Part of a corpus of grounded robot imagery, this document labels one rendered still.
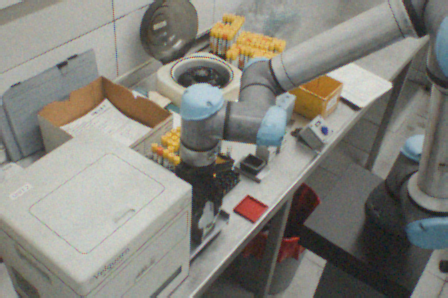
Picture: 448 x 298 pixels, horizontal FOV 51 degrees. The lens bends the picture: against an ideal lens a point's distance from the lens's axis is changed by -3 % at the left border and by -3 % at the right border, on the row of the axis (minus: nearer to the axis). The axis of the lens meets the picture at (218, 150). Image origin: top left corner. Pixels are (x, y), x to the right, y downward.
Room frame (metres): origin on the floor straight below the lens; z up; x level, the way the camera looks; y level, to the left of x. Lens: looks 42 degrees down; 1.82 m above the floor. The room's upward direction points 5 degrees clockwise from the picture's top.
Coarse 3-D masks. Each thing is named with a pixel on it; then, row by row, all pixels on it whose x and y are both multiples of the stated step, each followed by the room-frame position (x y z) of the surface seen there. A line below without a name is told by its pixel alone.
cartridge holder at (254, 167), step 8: (240, 160) 1.02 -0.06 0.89; (248, 160) 1.02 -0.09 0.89; (256, 160) 1.01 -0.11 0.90; (264, 160) 1.00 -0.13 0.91; (240, 168) 0.99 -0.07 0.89; (248, 168) 0.97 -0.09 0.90; (256, 168) 0.99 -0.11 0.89; (264, 168) 1.00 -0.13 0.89; (256, 176) 0.96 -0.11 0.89; (264, 176) 0.97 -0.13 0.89
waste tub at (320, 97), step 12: (312, 84) 1.41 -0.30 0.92; (324, 84) 1.38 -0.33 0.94; (336, 84) 1.36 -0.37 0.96; (300, 96) 1.29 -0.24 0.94; (312, 96) 1.27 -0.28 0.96; (324, 96) 1.38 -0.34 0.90; (336, 96) 1.31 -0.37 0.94; (300, 108) 1.28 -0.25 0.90; (312, 108) 1.26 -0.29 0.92; (324, 108) 1.25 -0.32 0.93
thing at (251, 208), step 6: (246, 198) 0.88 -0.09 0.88; (252, 198) 0.88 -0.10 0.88; (240, 204) 0.86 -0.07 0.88; (246, 204) 0.86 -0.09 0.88; (252, 204) 0.87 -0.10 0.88; (258, 204) 0.87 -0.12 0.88; (264, 204) 0.86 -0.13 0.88; (234, 210) 0.84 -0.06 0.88; (240, 210) 0.84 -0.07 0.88; (246, 210) 0.84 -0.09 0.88; (252, 210) 0.84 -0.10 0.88; (258, 210) 0.85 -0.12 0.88; (264, 210) 0.84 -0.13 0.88; (246, 216) 0.82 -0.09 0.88; (252, 216) 0.82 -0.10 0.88; (258, 216) 0.82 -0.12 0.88
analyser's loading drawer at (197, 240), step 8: (224, 216) 0.78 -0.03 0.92; (216, 224) 0.75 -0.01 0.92; (224, 224) 0.76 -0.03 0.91; (192, 232) 0.71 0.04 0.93; (200, 232) 0.70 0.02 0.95; (208, 232) 0.72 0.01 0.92; (216, 232) 0.73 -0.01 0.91; (192, 240) 0.70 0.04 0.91; (200, 240) 0.70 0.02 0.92; (208, 240) 0.71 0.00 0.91; (192, 248) 0.68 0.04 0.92; (200, 248) 0.68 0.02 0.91; (192, 256) 0.66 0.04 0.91
